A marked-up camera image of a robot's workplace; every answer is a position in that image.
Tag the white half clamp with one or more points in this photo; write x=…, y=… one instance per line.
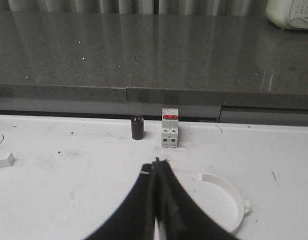
x=243, y=205
x=7, y=162

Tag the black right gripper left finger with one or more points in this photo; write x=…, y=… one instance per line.
x=134, y=219

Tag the white circuit breaker red switch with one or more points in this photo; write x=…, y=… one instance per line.
x=169, y=128

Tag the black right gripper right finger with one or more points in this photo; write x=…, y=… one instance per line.
x=178, y=216

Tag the grey stone counter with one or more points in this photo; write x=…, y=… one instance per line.
x=236, y=61

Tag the white appliance on counter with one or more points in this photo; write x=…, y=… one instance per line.
x=288, y=14

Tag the dark cylindrical capacitor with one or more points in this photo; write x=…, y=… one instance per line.
x=137, y=127

